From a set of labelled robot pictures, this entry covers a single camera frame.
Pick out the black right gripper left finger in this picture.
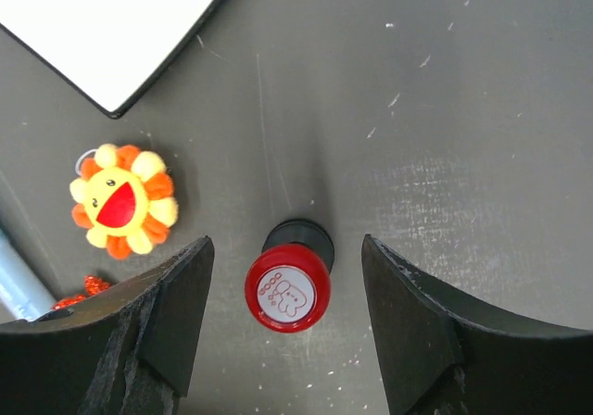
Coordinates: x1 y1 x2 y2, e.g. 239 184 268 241
1 236 215 414

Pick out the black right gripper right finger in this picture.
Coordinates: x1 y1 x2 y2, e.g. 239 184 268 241
361 235 592 414

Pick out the red black stamp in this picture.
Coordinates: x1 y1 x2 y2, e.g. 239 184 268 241
244 218 334 333

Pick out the orange red small toy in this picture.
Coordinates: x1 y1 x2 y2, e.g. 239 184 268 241
52 275 112 310

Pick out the light blue stick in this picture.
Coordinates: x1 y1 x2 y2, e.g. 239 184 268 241
0 233 56 321

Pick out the orange plush flower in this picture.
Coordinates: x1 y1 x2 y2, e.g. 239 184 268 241
69 144 179 260

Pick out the white square plate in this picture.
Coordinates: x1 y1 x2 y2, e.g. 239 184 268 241
1 0 221 118

